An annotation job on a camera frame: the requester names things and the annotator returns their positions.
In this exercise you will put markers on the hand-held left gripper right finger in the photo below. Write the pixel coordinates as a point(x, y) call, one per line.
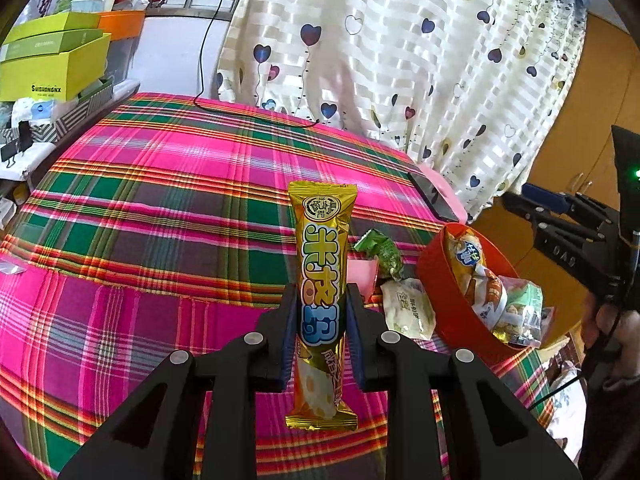
point(352, 330)

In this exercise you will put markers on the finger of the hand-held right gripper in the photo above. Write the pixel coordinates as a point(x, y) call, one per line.
point(560, 255)
point(545, 196)

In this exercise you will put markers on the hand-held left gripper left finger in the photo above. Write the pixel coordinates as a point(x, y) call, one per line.
point(289, 330)

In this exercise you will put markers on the clear bag of puffed snacks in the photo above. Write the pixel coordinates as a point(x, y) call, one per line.
point(520, 310)

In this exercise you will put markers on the orange white snack packet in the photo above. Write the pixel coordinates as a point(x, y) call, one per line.
point(487, 290)

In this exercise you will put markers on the gold snack bar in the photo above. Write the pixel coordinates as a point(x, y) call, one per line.
point(325, 240)

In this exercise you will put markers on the yellow snack packet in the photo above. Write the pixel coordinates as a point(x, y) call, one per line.
point(465, 252)

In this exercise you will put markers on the red plastic bowl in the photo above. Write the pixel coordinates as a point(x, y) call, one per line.
point(440, 285)

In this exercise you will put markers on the person's right forearm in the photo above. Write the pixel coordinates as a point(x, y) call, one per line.
point(615, 410)

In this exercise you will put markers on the person's right hand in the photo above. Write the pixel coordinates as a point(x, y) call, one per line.
point(600, 325)

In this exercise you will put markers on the white green snack packet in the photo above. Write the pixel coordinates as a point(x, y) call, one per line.
point(407, 310)

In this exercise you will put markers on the green candy packet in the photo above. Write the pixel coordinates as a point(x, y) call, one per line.
point(385, 255)

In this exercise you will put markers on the black phone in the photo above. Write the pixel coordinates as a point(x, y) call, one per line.
point(432, 195)

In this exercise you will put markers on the white heart print curtain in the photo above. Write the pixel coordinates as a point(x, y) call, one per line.
point(400, 60)

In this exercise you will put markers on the clear plastic wrapper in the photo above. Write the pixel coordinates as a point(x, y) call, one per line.
point(12, 267)

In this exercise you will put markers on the striped storage box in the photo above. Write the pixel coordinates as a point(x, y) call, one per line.
point(75, 112)

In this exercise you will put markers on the white side table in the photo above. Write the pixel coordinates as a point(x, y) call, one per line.
point(22, 170)

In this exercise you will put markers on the black binder clip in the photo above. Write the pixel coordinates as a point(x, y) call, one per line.
point(11, 152)
point(24, 132)

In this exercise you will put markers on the orange box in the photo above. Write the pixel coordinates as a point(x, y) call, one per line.
point(122, 22)

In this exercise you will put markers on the lime green cardboard box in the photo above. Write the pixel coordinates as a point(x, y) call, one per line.
point(55, 70)

